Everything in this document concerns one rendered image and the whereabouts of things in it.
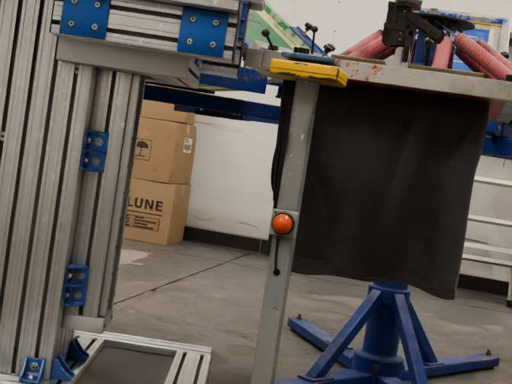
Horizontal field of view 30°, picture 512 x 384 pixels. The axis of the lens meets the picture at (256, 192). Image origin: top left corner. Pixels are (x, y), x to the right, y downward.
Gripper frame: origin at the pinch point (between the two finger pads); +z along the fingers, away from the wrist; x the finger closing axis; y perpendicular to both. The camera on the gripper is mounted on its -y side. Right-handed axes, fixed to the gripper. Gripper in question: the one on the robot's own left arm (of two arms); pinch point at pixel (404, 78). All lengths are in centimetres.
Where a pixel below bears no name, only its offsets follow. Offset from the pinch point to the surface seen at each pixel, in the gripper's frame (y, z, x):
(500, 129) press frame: -28, 6, -63
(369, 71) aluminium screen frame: 3, 5, 60
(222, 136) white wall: 154, 22, -413
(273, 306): 12, 53, 79
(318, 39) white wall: 96, -56, -413
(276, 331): 10, 57, 79
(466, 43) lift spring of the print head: -13, -20, -67
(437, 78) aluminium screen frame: -11, 4, 60
